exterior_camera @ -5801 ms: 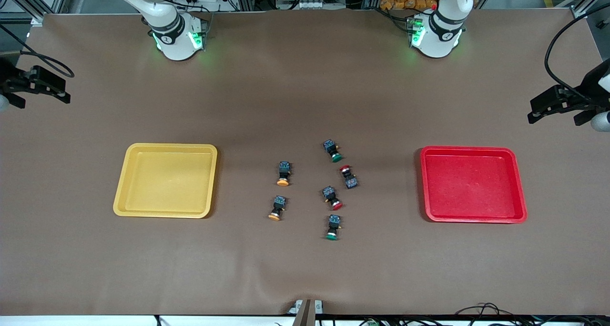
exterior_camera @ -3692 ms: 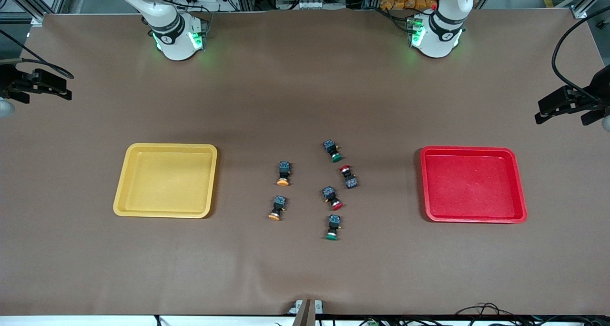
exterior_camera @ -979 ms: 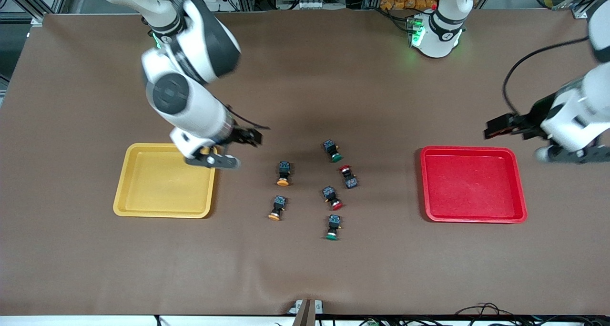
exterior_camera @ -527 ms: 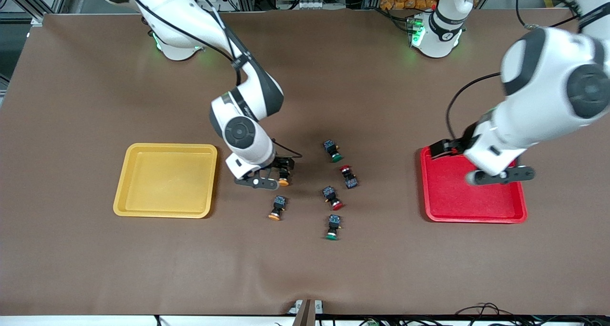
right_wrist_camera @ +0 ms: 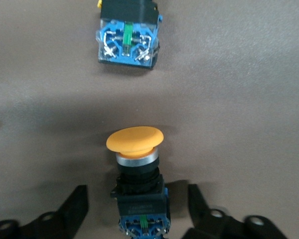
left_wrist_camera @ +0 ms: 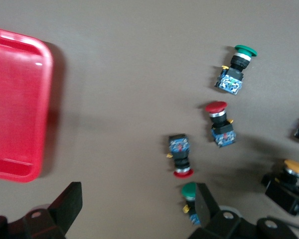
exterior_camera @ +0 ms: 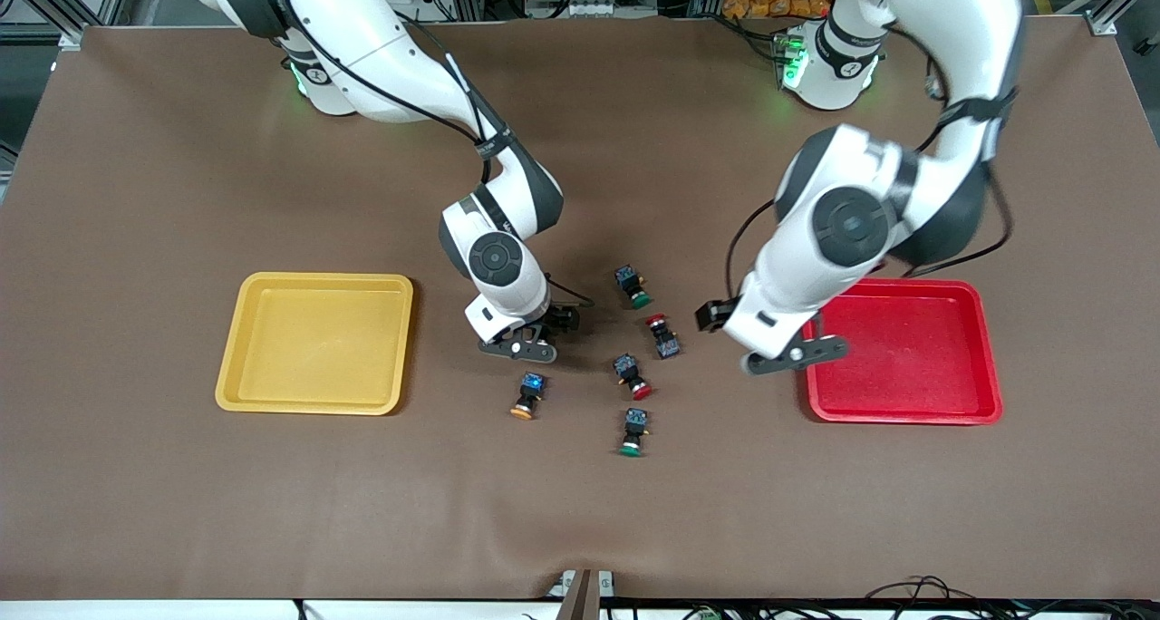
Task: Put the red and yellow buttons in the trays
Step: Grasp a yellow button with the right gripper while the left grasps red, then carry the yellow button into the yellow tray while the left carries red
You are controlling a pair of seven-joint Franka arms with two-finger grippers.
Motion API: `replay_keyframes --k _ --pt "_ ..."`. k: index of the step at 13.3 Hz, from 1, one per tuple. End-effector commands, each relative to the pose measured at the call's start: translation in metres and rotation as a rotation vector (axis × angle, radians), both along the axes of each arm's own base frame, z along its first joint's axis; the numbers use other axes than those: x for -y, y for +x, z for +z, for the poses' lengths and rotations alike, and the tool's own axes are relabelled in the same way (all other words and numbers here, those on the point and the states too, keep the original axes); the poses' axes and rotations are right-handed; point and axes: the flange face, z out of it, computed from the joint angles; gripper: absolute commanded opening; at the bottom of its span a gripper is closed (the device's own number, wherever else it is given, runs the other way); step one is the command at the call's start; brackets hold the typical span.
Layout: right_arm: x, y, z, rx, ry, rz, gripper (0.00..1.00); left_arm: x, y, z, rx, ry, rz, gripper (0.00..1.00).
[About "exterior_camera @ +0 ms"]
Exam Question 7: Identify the red push button switch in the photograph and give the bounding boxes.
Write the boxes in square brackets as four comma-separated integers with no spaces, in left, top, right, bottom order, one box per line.
[645,313,682,360]
[612,354,653,401]

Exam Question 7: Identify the yellow push button switch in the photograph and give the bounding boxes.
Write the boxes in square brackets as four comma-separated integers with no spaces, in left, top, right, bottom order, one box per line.
[509,372,546,421]

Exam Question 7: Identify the red plastic tray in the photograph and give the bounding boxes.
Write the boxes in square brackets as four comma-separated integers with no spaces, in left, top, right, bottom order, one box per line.
[803,277,1004,425]

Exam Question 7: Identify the brown table cover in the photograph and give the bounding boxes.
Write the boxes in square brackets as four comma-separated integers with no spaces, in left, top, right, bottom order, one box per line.
[0,17,1160,600]

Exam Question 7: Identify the yellow plastic tray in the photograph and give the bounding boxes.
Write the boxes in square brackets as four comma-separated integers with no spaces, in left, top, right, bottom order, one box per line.
[215,272,414,416]

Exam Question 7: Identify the white power strip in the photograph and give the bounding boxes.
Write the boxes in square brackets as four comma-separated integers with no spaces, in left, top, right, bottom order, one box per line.
[535,0,660,20]

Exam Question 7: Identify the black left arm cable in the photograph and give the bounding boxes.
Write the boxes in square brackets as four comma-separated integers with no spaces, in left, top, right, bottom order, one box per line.
[725,17,1016,308]

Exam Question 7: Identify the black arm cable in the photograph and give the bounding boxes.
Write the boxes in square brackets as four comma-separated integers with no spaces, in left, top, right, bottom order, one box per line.
[725,17,1016,308]
[276,0,595,308]

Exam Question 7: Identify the green push button switch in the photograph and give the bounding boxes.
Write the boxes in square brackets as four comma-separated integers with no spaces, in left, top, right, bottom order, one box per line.
[618,408,652,458]
[614,265,653,310]

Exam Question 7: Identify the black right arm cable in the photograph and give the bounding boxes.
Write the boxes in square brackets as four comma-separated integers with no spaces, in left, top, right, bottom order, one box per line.
[276,0,595,308]

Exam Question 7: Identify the metal table bracket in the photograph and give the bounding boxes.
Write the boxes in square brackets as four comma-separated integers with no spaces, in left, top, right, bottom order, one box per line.
[548,568,617,620]

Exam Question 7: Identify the black cable tangle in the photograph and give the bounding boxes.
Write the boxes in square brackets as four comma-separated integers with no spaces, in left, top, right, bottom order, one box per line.
[625,575,1160,620]

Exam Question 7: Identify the aluminium frame profile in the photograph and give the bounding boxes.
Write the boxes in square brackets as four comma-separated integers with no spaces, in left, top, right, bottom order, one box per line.
[1056,0,1160,36]
[0,0,87,50]

